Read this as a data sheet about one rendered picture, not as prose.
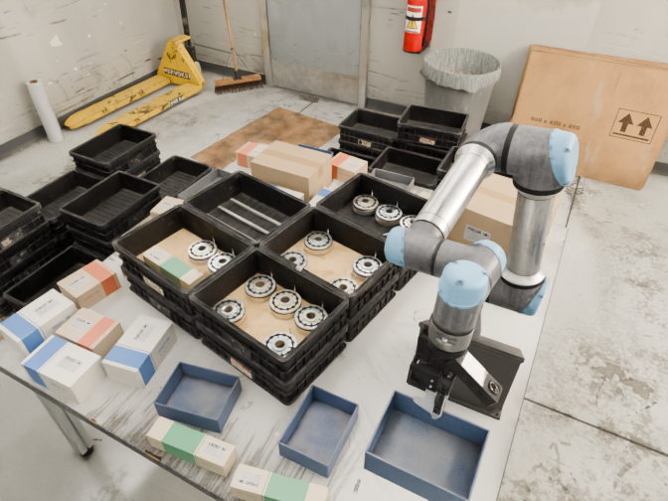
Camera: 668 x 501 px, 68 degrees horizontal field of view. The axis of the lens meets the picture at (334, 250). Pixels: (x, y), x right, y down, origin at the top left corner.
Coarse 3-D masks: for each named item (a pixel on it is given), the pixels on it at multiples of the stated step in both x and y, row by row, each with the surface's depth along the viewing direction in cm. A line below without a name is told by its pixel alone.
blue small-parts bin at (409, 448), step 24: (408, 408) 104; (384, 432) 102; (408, 432) 102; (432, 432) 102; (456, 432) 101; (480, 432) 97; (384, 456) 99; (408, 456) 99; (432, 456) 99; (456, 456) 99; (480, 456) 92; (408, 480) 92; (432, 480) 95; (456, 480) 95
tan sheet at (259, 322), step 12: (240, 288) 166; (276, 288) 167; (240, 300) 162; (252, 312) 158; (264, 312) 159; (252, 324) 155; (264, 324) 155; (276, 324) 155; (288, 324) 155; (252, 336) 151; (264, 336) 151; (300, 336) 151
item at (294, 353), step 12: (252, 252) 166; (264, 252) 165; (288, 264) 161; (216, 276) 156; (204, 288) 153; (324, 288) 153; (192, 300) 149; (348, 300) 149; (204, 312) 148; (216, 312) 145; (336, 312) 145; (228, 324) 142; (324, 324) 142; (240, 336) 140; (312, 336) 139; (264, 348) 135; (300, 348) 136; (276, 360) 133; (288, 360) 133
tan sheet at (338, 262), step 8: (296, 248) 182; (336, 248) 183; (344, 248) 183; (312, 256) 179; (320, 256) 179; (328, 256) 179; (336, 256) 179; (344, 256) 179; (352, 256) 179; (312, 264) 176; (320, 264) 176; (328, 264) 176; (336, 264) 176; (344, 264) 176; (352, 264) 176; (312, 272) 172; (320, 272) 173; (328, 272) 173; (336, 272) 173; (344, 272) 173; (352, 272) 173; (328, 280) 170
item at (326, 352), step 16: (208, 336) 159; (336, 336) 153; (224, 352) 157; (320, 352) 148; (336, 352) 161; (256, 368) 145; (304, 368) 144; (320, 368) 154; (256, 384) 152; (272, 384) 147; (288, 384) 140; (304, 384) 151; (288, 400) 147
